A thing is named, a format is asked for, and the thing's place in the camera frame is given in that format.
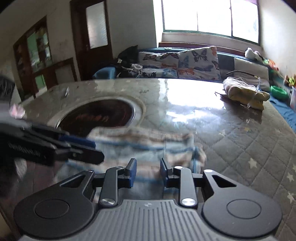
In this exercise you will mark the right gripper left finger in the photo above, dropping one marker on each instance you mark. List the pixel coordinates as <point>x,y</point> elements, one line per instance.
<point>116,178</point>

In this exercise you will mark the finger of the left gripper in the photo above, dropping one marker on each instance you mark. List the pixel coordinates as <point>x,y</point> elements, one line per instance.
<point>86,155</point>
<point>74,140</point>

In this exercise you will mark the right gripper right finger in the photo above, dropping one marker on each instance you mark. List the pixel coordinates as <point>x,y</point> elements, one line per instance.
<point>181,178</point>

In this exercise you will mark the blue striped knit garment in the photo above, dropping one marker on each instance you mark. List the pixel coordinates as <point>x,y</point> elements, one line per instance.
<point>148,147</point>

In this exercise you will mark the folded yellow-white clothes in bag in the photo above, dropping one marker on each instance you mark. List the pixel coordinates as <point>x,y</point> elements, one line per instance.
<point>248,95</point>

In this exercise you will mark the pink white plastic bag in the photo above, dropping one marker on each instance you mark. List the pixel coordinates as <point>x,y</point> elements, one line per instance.
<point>17,111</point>

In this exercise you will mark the wooden glass cabinet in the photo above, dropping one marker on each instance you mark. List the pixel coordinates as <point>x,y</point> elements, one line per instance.
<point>34,62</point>

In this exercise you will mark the blue chair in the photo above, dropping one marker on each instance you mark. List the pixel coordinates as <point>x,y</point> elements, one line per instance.
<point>105,73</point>

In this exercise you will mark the grey quilted star table cover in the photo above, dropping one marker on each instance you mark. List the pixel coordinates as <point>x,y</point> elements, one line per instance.
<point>254,148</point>

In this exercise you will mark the black bag on sofa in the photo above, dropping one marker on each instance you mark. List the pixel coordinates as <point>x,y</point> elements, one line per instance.
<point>128,57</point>

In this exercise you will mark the butterfly print pillow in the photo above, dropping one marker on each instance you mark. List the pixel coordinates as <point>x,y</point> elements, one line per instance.
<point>199,64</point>

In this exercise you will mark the dark wooden door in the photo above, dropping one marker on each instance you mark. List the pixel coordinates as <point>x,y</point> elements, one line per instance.
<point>91,36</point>

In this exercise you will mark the white grey cushion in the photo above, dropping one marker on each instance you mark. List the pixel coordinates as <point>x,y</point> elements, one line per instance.
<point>244,67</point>

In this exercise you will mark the blue bed sheet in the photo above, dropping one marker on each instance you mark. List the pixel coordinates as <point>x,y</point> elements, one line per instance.
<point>285,111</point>

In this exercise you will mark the green plastic bowl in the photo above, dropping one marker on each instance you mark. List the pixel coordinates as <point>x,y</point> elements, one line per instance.
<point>278,93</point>

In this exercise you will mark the clear plastic storage box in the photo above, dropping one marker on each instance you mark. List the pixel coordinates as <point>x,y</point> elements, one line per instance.
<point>293,99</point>

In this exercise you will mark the white plush toy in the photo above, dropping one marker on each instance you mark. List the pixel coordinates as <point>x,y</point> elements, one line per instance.
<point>253,55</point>

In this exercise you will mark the yellow orange plush toy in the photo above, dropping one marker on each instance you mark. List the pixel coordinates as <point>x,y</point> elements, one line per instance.
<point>290,81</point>

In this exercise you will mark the large window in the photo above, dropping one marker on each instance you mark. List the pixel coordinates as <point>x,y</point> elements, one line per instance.
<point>227,18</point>

